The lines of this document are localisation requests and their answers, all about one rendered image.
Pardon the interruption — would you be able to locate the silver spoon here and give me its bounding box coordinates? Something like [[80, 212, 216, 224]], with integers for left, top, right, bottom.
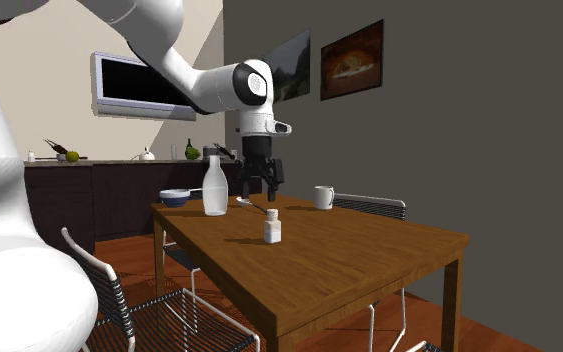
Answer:
[[235, 196, 269, 215]]

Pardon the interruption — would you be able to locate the white salt shaker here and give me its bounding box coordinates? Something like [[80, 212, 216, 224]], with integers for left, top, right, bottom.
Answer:
[[263, 208, 283, 245]]

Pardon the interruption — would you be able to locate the white mug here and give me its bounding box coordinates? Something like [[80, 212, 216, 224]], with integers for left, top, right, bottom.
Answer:
[[313, 185, 336, 211]]

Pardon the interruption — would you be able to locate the wall television with grey frame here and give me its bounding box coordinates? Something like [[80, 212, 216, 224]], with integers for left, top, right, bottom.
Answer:
[[90, 50, 198, 123]]

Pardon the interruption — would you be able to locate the blue and white bowl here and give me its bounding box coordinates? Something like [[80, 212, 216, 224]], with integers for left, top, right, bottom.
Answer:
[[158, 188, 192, 209]]

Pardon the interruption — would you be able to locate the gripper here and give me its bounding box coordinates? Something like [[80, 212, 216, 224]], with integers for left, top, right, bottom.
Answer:
[[234, 135, 286, 203]]

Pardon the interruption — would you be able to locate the white frame wire chair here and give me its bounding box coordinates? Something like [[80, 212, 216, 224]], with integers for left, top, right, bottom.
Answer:
[[331, 192, 408, 352], [404, 340, 444, 352], [161, 229, 203, 306], [60, 226, 262, 352]]

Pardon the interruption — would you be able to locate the dark wooden sideboard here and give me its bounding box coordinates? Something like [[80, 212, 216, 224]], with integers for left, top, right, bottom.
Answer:
[[22, 137, 244, 256]]

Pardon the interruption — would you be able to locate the orange brown wall picture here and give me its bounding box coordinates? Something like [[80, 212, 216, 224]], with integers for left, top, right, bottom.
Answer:
[[319, 18, 386, 103]]

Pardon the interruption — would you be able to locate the brown wooden table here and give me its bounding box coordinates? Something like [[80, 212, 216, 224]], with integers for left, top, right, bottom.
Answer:
[[150, 192, 471, 352]]

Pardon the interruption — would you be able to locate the clear glass bottle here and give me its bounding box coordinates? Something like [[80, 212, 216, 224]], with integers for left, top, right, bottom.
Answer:
[[201, 154, 230, 217]]

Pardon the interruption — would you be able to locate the mountain landscape wall picture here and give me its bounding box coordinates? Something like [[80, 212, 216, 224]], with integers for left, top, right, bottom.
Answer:
[[261, 27, 312, 105]]

